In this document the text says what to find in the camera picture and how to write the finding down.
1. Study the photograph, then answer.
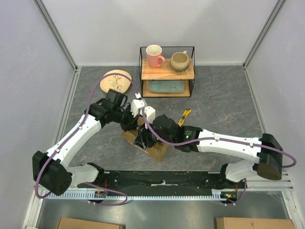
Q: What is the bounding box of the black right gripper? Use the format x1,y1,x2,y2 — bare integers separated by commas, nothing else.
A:
133,117,175,150

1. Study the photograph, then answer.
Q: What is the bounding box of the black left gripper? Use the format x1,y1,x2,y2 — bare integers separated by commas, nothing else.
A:
112,104,140,133

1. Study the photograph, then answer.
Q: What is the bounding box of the brown cardboard express box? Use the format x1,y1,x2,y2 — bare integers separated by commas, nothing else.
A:
122,117,169,162

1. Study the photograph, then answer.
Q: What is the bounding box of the yellow utility knife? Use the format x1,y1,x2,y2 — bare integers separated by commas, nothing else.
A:
178,108,192,126

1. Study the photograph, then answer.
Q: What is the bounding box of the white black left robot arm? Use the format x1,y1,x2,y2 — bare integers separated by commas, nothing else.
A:
32,89,138,196

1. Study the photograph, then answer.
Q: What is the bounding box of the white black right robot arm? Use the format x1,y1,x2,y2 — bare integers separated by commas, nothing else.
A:
135,115,283,188

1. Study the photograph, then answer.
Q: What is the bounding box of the cardboard box bottom right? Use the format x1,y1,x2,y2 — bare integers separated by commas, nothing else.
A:
216,217,295,229

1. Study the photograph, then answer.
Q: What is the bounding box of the cardboard box bottom left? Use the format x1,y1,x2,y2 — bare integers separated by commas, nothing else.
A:
57,218,124,229

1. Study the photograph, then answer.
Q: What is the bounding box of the beige plate with bird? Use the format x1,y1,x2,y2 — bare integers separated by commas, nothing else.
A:
100,69,132,94

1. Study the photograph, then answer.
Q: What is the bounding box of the teal rectangular ceramic tray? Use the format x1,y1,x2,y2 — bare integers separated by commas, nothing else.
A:
148,81,185,93

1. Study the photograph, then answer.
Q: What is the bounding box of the pink ceramic mug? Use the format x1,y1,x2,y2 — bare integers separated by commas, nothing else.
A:
146,45,165,68

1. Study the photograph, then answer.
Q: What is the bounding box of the beige stoneware mug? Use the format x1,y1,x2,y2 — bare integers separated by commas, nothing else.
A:
170,51,190,74

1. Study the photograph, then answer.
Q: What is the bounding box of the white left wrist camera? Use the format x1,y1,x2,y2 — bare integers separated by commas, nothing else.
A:
131,99,147,117

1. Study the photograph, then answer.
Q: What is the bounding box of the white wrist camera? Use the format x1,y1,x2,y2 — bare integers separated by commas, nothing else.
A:
131,99,147,117
141,106,155,129

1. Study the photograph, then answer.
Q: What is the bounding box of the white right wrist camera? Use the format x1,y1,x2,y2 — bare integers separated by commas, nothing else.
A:
141,106,155,129

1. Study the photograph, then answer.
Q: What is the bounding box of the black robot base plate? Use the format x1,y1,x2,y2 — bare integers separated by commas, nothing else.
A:
93,170,244,195

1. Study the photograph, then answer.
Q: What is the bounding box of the black wire wooden shelf rack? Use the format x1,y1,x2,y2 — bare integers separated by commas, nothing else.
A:
139,46,195,98

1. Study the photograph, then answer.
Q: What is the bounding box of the grey slotted cable duct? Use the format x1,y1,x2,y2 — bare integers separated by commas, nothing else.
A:
46,188,233,201

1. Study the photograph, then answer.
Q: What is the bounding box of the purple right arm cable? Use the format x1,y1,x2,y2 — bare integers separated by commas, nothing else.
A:
142,108,297,208

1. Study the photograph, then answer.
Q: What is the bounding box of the aluminium frame rail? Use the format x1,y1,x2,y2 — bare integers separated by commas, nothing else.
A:
33,0,78,72

